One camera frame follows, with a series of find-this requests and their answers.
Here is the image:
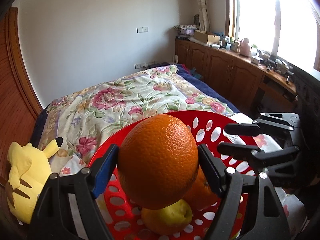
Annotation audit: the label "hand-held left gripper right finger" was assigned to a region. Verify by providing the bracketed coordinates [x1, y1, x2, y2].
[197, 144, 292, 240]

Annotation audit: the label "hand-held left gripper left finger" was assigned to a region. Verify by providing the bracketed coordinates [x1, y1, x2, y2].
[31, 144, 119, 240]

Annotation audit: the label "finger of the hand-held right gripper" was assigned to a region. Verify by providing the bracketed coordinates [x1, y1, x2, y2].
[224, 113, 300, 136]
[217, 142, 300, 178]

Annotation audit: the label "large orange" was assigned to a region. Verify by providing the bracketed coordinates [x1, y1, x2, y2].
[117, 114, 200, 210]
[184, 165, 222, 210]

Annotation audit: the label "red perforated plastic basket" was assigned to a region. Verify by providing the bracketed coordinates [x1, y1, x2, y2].
[87, 110, 258, 240]

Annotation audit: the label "yellow lemon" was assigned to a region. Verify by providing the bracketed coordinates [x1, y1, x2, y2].
[141, 199, 193, 235]

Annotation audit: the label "brown wooden cabinet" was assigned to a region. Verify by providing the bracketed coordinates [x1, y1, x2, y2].
[175, 39, 299, 120]

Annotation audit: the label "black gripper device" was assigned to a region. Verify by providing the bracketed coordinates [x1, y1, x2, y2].
[280, 65, 294, 84]
[266, 57, 278, 72]

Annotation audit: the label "teal cloth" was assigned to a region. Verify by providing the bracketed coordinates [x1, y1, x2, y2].
[189, 67, 204, 79]

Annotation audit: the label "floral blanket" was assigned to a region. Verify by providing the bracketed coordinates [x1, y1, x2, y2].
[36, 64, 234, 173]

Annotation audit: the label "yellow plush toy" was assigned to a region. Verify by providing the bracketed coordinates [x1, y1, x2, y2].
[0, 137, 64, 225]

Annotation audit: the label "white plastic jug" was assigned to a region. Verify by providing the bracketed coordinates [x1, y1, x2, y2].
[239, 37, 251, 57]

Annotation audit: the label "cardboard box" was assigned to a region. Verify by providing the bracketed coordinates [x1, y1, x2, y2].
[194, 30, 221, 45]

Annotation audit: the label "wooden framed window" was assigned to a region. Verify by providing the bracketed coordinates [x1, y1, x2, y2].
[226, 0, 320, 72]

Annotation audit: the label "patterned curtain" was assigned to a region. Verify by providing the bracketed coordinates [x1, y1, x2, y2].
[192, 0, 212, 32]

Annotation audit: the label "white wall outlets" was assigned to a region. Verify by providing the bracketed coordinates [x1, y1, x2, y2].
[134, 60, 158, 70]

